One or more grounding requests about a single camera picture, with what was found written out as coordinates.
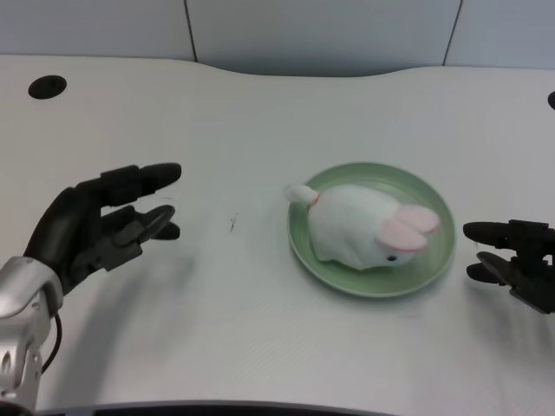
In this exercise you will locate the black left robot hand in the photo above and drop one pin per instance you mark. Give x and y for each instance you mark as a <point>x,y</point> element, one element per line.
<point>91,229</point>

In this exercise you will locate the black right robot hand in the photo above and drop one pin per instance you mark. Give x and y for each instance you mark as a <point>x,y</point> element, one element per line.
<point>516,255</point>

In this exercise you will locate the white rabbit plush doll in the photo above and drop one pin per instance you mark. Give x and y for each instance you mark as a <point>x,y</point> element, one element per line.
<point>368,229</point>

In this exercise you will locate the green round plate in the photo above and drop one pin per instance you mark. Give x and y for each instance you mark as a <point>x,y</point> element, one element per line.
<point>373,281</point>

